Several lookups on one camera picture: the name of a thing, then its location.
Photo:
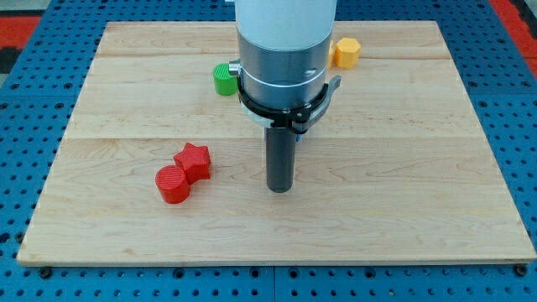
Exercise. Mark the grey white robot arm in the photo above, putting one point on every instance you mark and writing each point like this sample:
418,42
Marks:
284,47

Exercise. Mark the green cylinder block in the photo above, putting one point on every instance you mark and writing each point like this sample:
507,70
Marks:
224,83

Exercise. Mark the light wooden board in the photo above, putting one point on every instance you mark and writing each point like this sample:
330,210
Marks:
398,171

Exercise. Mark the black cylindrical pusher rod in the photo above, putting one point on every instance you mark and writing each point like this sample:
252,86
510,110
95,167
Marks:
280,144

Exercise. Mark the yellow block behind arm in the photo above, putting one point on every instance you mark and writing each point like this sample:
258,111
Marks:
331,54

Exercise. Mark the yellow hexagon block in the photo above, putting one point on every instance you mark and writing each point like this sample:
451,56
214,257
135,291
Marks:
347,53

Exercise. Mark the black clamp ring bracket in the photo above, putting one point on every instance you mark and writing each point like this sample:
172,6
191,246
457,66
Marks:
298,120

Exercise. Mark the red cylinder block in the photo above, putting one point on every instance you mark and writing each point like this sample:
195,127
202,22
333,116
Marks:
172,184

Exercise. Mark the red star block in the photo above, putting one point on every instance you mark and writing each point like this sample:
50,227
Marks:
195,161

